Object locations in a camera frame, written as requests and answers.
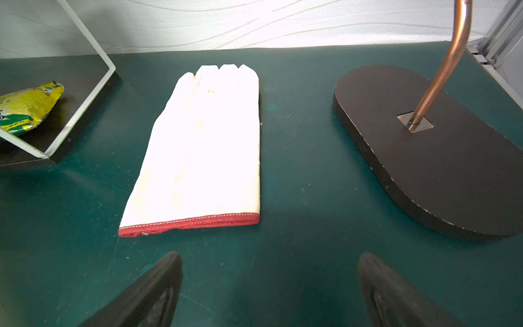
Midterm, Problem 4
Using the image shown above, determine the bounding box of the aluminium frame post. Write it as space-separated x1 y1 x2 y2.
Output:
467 1 522 108

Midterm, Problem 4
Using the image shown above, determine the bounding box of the white work glove red cuff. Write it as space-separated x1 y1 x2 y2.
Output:
118 64 261 237

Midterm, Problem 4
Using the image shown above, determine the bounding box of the dark oval stand base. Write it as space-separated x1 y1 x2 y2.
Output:
333 65 522 241

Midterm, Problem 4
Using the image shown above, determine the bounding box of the copper scroll stand rod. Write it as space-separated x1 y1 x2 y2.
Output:
406 0 473 133

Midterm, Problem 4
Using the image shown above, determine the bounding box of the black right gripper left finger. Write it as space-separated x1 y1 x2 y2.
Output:
81 252 183 326

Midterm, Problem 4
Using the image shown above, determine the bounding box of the white two-tier shelf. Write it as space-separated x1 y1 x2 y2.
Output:
1 1 118 172

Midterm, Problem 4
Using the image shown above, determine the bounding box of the small yellow green packet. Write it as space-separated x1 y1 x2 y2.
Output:
1 81 65 136

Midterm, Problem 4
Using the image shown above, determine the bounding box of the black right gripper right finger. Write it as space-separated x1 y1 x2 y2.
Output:
358 252 464 326

